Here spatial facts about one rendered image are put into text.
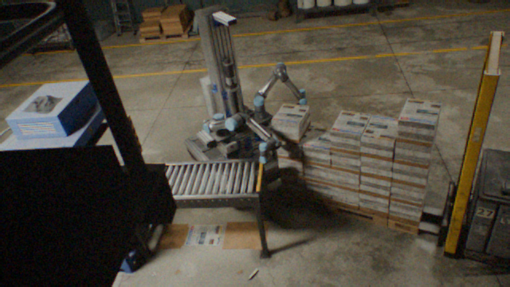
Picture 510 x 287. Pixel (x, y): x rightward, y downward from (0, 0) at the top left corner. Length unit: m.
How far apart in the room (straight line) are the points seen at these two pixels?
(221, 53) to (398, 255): 2.60
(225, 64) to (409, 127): 1.86
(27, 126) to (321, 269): 2.82
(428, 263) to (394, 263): 0.30
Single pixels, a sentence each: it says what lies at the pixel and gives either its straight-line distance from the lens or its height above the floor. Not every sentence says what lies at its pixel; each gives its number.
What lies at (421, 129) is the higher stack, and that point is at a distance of 3.48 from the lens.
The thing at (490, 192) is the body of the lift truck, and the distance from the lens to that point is 3.66.
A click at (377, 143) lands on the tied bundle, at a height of 1.01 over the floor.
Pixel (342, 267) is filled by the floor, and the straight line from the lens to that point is 3.93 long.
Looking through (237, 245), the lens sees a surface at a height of 0.00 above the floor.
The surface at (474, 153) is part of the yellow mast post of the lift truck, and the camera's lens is 3.31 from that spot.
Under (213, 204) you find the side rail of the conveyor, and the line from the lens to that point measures 3.59.
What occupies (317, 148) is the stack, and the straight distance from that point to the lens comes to 3.88.
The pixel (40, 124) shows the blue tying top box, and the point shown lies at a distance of 3.60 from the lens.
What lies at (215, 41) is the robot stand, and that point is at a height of 1.76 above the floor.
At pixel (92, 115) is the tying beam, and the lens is 3.71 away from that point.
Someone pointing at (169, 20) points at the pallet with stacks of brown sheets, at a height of 0.46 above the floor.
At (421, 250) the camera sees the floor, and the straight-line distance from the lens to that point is 4.15.
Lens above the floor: 3.15
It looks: 36 degrees down
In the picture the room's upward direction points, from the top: 9 degrees counter-clockwise
